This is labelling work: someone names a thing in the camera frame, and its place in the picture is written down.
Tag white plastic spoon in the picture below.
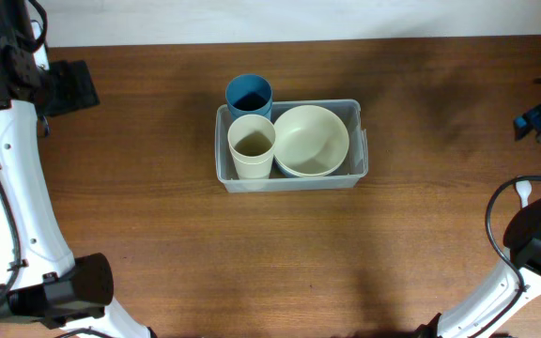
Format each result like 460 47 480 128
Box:
515 180 533 208

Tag blue cup back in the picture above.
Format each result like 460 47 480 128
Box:
225 74 273 111

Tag blue cup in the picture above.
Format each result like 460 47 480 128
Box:
225 74 273 111
228 106 271 120

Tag cream cup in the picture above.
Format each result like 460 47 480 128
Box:
233 158 273 180
227 115 276 164

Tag cream bowl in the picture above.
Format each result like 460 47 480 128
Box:
274 105 349 165
274 156 348 177

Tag blue cup front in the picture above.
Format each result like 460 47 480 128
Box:
228 106 271 120

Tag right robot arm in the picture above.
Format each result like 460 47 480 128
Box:
412 104 541 338

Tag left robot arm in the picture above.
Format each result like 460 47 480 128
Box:
0 0 152 337

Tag clear plastic container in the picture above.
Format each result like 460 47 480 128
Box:
215 99 369 192

